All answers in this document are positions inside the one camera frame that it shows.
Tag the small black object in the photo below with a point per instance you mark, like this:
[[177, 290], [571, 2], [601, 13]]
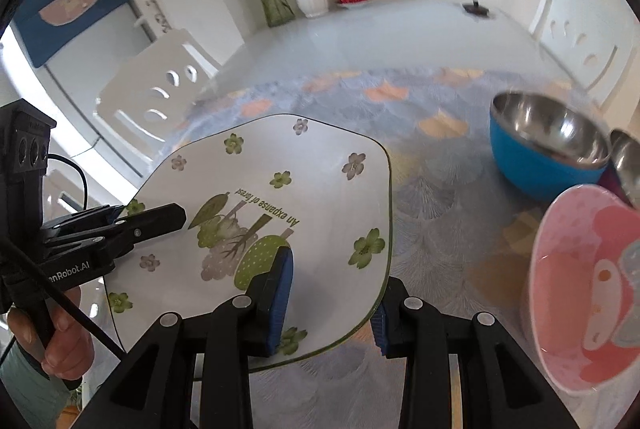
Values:
[[476, 7]]

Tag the blue steel-lined bowl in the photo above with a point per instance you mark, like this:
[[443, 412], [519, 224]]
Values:
[[520, 164]]

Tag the pink cartoon print bowl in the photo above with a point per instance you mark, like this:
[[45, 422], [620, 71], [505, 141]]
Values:
[[570, 269]]

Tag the clear glass vase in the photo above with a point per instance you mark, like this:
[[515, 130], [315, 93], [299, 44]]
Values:
[[275, 6]]

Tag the white chair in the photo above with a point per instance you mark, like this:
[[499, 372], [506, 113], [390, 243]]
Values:
[[575, 34], [135, 119]]

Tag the pink steel-lined bowl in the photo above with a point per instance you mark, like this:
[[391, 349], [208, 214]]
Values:
[[625, 159]]

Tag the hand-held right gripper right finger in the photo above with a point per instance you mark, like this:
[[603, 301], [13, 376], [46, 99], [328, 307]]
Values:
[[380, 329]]

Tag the person's left forearm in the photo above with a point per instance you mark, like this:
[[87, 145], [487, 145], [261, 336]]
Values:
[[25, 384]]

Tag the white floral print plate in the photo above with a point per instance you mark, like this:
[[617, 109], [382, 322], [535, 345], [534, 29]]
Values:
[[310, 189]]

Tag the scale pattern table mat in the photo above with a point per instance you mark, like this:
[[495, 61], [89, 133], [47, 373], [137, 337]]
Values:
[[450, 219]]

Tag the person's left hand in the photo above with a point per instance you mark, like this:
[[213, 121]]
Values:
[[75, 349]]

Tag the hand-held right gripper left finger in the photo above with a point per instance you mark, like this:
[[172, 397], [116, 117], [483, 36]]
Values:
[[282, 289]]

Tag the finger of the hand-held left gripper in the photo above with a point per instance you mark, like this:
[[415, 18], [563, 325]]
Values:
[[95, 216], [160, 218]]

